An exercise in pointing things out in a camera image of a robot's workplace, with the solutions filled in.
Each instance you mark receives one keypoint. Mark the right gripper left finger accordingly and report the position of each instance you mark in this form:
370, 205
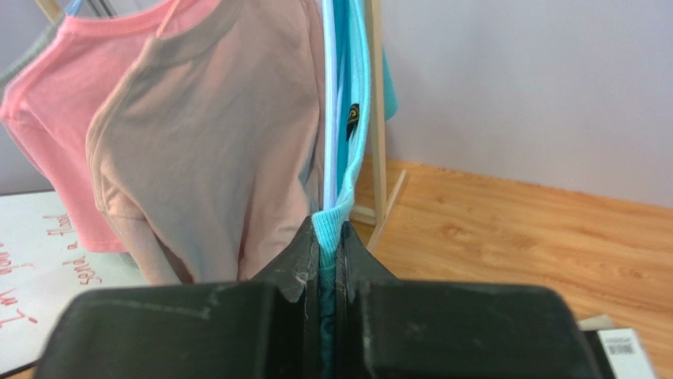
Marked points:
265, 327

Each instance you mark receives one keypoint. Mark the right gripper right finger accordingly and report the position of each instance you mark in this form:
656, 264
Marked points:
387, 327

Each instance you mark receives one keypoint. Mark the teal t shirt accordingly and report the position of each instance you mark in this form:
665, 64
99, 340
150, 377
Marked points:
341, 250

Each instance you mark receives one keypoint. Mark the mauve t shirt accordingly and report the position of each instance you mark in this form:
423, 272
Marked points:
275, 176

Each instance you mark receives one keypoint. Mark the pink t shirt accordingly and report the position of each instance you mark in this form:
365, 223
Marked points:
73, 115

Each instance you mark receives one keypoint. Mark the grey t shirt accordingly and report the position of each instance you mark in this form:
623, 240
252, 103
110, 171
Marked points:
39, 45

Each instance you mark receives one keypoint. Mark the blue hanger left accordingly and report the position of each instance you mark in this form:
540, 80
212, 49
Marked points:
73, 7

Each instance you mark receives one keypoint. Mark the wooden clothes rack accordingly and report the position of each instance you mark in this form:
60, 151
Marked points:
377, 121

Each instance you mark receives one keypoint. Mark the white whiteboard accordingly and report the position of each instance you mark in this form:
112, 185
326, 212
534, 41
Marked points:
44, 266

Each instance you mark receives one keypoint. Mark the white box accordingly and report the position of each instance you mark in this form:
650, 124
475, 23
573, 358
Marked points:
618, 351

